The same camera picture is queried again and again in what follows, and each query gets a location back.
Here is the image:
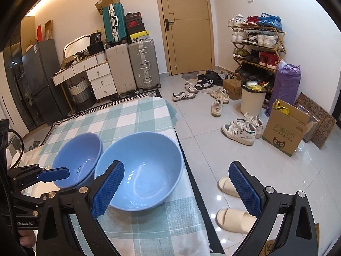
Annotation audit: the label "beige door mat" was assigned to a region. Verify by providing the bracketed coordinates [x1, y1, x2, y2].
[181, 71, 203, 82]

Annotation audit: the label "pile of dark shoes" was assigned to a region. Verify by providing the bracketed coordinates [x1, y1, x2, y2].
[196, 69, 235, 90]

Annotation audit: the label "black yellow shoe box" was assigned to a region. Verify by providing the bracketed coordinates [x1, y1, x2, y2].
[129, 30, 151, 43]

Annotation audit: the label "white vanity desk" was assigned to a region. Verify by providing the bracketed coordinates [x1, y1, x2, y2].
[52, 52, 116, 112]

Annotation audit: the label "tan door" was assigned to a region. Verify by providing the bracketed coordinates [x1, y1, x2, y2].
[158, 0, 215, 76]

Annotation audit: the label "light blue bowl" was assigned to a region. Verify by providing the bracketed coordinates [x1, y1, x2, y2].
[94, 132, 184, 212]

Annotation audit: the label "arched mirror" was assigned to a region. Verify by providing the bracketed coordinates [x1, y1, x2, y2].
[63, 34, 92, 59]

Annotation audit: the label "teal suitcase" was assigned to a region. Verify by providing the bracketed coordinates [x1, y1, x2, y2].
[103, 3, 126, 44]

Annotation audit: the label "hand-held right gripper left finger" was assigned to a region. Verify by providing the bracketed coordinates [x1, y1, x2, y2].
[36, 160, 126, 256]

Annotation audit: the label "beige suitcase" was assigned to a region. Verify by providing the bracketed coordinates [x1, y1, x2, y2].
[105, 43, 137, 95]

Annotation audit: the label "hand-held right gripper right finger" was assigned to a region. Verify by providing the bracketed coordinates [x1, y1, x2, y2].
[228, 161, 320, 256]

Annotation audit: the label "woven laundry basket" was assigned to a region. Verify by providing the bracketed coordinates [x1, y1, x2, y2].
[68, 77, 95, 110]

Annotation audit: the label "black labelled box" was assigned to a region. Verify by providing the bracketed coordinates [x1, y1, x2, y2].
[89, 33, 103, 46]

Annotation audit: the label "large printed cardboard box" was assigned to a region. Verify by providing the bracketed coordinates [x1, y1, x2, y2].
[262, 100, 319, 157]

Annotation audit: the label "wooden shoe rack with shoes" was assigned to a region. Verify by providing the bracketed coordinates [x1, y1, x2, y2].
[229, 13, 283, 86]

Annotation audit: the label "tall narrow cardboard box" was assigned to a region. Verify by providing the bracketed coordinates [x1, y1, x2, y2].
[44, 20, 55, 40]

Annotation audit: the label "white trash bin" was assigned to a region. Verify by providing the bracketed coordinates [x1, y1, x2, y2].
[240, 81, 267, 116]

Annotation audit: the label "patterned cardboard sheets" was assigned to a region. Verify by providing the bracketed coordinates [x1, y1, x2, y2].
[294, 92, 337, 150]

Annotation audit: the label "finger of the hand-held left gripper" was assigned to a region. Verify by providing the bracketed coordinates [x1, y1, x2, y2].
[12, 189, 62, 206]
[7, 165, 70, 190]

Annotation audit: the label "flat cardboard sheet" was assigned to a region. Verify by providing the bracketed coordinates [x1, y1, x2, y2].
[21, 16, 36, 55]

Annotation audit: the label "small open cardboard box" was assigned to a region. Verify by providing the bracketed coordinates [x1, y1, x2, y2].
[61, 56, 78, 68]

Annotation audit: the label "purple plastic bag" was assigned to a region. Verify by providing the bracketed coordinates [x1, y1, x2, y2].
[265, 61, 301, 116]

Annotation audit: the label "beige slipper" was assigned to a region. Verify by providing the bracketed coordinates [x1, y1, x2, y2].
[218, 176, 241, 198]
[216, 208, 257, 231]

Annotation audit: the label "dark grey fridge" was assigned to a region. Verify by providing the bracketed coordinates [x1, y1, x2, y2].
[21, 39, 71, 118]

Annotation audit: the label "person's left hand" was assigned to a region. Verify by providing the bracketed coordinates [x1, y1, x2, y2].
[19, 229, 37, 248]

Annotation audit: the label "white green sneaker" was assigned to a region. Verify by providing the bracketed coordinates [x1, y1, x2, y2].
[222, 124, 255, 146]
[230, 119, 257, 139]
[244, 112, 264, 128]

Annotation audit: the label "dark glass cabinet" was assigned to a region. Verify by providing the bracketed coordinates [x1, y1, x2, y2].
[5, 56, 36, 131]

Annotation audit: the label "white black striped sneaker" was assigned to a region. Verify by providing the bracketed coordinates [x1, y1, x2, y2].
[173, 91, 196, 102]
[185, 81, 199, 94]

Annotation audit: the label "black bag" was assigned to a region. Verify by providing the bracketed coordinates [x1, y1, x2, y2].
[88, 44, 104, 55]

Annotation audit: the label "black cable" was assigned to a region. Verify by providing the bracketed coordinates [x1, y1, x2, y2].
[7, 129, 24, 170]

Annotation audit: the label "silver suitcase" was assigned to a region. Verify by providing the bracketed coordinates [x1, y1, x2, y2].
[128, 39, 162, 91]

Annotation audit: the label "brown cardboard box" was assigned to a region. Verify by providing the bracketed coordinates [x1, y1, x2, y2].
[222, 78, 244, 100]

